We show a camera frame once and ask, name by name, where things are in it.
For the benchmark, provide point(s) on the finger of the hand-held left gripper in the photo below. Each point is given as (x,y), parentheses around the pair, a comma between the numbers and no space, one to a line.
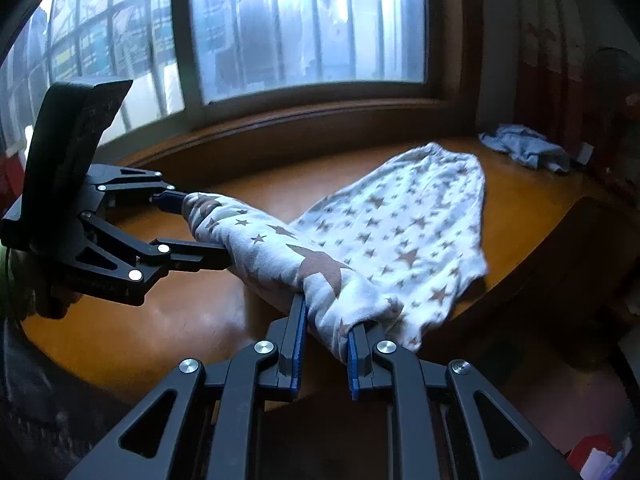
(195,256)
(167,201)

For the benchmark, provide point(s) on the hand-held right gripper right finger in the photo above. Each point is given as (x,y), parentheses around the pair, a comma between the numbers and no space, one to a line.
(354,365)

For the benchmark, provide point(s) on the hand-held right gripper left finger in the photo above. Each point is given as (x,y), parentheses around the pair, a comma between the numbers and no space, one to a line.
(298,340)

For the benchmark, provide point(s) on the white star-printed garment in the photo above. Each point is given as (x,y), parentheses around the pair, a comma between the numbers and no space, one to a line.
(400,220)

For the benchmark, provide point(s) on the wooden window sill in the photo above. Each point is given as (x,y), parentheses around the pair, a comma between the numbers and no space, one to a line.
(300,125)

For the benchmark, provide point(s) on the dark cloth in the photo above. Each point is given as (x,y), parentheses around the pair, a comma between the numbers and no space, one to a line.
(40,410)

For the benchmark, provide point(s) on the window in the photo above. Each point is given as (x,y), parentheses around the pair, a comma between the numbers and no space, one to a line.
(300,25)

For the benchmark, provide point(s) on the red and white packet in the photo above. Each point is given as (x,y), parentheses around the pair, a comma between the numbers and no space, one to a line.
(595,452)

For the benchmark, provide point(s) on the blue striped garment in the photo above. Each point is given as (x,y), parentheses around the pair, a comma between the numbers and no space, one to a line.
(525,147)

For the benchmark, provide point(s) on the small white box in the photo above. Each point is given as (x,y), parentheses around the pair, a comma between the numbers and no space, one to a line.
(584,154)

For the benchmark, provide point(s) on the red patterned curtain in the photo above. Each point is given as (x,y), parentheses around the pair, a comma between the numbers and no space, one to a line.
(550,60)

